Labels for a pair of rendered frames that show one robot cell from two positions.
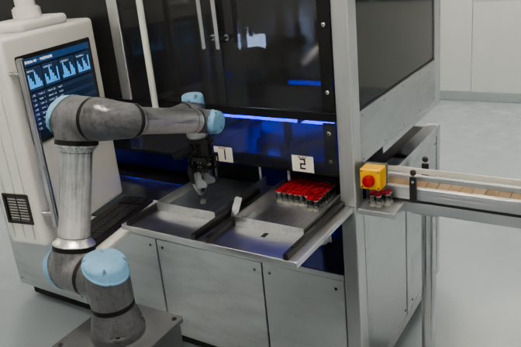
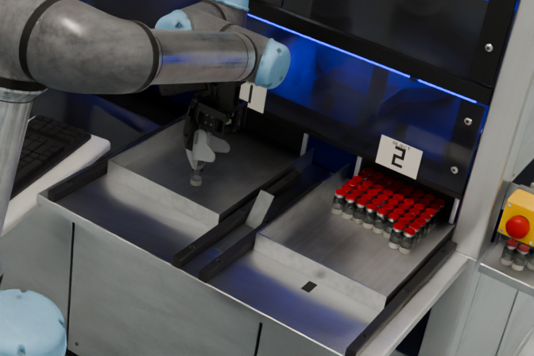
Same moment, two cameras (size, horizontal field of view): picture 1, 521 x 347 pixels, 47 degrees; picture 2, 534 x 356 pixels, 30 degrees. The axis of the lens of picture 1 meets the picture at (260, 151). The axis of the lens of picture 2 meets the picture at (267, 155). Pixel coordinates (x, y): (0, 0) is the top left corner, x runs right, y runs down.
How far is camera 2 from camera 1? 0.46 m
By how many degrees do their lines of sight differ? 12
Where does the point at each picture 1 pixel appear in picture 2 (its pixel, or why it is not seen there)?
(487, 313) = not seen: outside the picture
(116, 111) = (108, 44)
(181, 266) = (114, 253)
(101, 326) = not seen: outside the picture
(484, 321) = not seen: outside the picture
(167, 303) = (71, 303)
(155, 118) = (175, 59)
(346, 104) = (519, 81)
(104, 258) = (23, 315)
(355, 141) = (513, 148)
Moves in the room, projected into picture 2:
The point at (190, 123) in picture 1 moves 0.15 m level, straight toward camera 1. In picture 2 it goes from (230, 68) to (241, 118)
